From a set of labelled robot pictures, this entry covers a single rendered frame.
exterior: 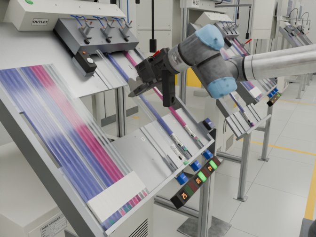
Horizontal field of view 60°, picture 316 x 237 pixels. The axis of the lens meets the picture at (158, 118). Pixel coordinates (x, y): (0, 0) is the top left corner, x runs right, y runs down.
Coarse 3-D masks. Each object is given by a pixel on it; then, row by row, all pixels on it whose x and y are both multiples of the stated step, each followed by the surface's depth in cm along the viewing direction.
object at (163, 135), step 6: (102, 54) 97; (102, 60) 97; (108, 66) 96; (114, 72) 95; (120, 78) 95; (126, 84) 95; (126, 90) 94; (138, 102) 93; (144, 108) 93; (144, 114) 93; (150, 120) 92; (156, 126) 91; (162, 132) 91; (168, 138) 91; (168, 144) 91; (186, 162) 89
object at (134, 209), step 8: (208, 144) 111; (200, 152) 104; (192, 160) 98; (160, 184) 82; (152, 192) 78; (144, 200) 75; (136, 208) 72; (128, 216) 69; (120, 224) 66; (104, 232) 63
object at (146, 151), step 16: (144, 128) 96; (176, 128) 108; (192, 128) 115; (128, 144) 87; (144, 144) 92; (160, 144) 96; (176, 144) 102; (192, 144) 108; (128, 160) 83; (144, 160) 87; (160, 160) 92; (176, 160) 96; (64, 176) 67; (144, 176) 83; (160, 176) 87
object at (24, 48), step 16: (0, 32) 83; (16, 32) 87; (32, 32) 92; (48, 32) 97; (0, 48) 80; (16, 48) 83; (32, 48) 87; (48, 48) 92; (64, 48) 97; (0, 64) 76; (16, 64) 80; (32, 64) 83; (64, 64) 92; (96, 64) 102; (112, 64) 108; (128, 64) 115; (80, 80) 92; (96, 80) 97; (112, 80) 102; (80, 96) 87
